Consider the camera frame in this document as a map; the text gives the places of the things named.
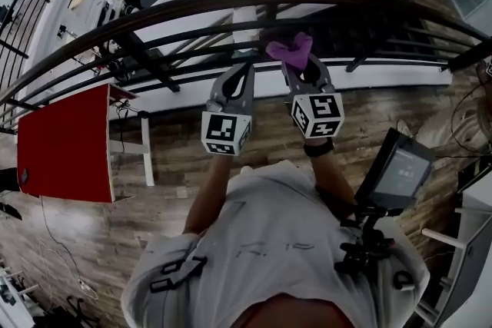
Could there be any black chest strap buckle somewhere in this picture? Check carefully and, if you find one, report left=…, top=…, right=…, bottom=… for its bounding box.
left=149, top=256, right=209, bottom=294

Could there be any white power strip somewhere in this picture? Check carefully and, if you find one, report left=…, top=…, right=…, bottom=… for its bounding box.
left=76, top=278, right=100, bottom=300

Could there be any dark curved handrail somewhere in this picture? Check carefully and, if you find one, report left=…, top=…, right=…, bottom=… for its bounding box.
left=0, top=0, right=492, bottom=135

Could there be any person's left forearm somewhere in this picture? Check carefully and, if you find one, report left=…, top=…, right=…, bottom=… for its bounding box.
left=183, top=153, right=232, bottom=236

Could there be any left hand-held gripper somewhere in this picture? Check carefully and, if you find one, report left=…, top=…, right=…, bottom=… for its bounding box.
left=201, top=64, right=257, bottom=157

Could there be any purple cloth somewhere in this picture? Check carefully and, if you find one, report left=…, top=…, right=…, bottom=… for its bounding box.
left=265, top=31, right=313, bottom=71

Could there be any red-topped white-legged table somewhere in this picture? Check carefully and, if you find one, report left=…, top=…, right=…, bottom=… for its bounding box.
left=17, top=83, right=156, bottom=204

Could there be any black wristwatch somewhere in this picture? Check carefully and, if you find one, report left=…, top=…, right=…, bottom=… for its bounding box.
left=303, top=140, right=335, bottom=158

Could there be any white metal rack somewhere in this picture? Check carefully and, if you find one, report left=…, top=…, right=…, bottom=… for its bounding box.
left=421, top=180, right=492, bottom=328

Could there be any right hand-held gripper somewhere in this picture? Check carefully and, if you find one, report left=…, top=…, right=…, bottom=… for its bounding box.
left=280, top=53, right=344, bottom=140

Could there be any person's right forearm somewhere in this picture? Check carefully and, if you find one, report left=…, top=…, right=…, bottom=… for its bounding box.
left=307, top=137, right=359, bottom=209

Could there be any person's white t-shirt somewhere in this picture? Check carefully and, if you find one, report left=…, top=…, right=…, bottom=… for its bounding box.
left=121, top=161, right=430, bottom=328

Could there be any black strap ring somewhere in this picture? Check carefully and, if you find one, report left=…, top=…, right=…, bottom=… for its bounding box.
left=392, top=270, right=415, bottom=292

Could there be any black chest-mounted monitor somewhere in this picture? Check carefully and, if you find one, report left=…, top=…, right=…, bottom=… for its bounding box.
left=353, top=128, right=438, bottom=209

